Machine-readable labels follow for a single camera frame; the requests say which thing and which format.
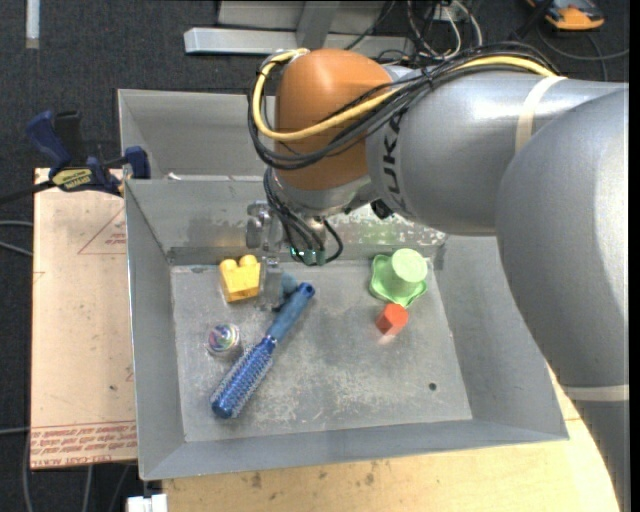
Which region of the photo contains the brown cardboard board red print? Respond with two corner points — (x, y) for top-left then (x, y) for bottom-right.
(29, 167), (139, 471)

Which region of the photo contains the yellow toy brick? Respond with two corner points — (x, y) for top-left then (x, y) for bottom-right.
(218, 254), (263, 304)

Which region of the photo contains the red-orange small block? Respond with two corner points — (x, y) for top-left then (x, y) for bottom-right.
(375, 302), (410, 336)

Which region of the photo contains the grey metal bin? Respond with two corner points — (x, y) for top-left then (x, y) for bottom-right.
(117, 88), (570, 482)

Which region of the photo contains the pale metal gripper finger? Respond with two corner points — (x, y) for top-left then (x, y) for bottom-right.
(261, 255), (284, 308)

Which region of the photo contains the blue round hairbrush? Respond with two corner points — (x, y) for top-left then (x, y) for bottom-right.
(209, 281), (317, 420)

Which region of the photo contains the green wavy-brimmed toy hat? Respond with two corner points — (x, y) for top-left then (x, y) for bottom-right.
(368, 248), (430, 308)

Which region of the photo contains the shiny iridescent spinning top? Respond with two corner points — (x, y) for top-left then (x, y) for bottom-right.
(204, 322), (242, 359)

